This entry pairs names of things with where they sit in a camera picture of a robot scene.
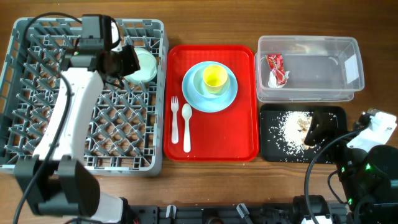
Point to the mint green bowl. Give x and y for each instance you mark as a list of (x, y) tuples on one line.
[(148, 67)]

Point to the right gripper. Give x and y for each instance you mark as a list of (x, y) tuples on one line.
[(325, 128)]

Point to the black waste tray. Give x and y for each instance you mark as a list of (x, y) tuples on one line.
[(338, 113)]

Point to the rice and food scraps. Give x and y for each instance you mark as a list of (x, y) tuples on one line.
[(284, 136)]

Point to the grey dishwasher rack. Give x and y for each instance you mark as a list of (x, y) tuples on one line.
[(125, 132)]

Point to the light blue plate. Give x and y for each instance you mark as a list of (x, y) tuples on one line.
[(204, 104)]

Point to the white plastic spoon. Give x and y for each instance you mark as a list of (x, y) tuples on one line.
[(186, 114)]

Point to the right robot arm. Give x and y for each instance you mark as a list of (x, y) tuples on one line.
[(365, 165)]

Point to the white plastic fork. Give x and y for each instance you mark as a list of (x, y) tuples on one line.
[(174, 109)]

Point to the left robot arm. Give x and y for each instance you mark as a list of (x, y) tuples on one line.
[(54, 181)]

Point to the white tissue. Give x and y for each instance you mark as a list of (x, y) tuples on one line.
[(273, 78)]

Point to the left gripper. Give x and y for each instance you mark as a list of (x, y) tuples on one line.
[(132, 62)]

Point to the yellow plastic cup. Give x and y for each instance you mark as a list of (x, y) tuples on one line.
[(215, 77)]

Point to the clear plastic bin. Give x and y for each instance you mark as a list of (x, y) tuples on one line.
[(322, 68)]

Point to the small green saucer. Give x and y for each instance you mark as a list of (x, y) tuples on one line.
[(199, 85)]

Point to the red snack wrapper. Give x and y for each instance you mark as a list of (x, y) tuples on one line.
[(276, 61)]

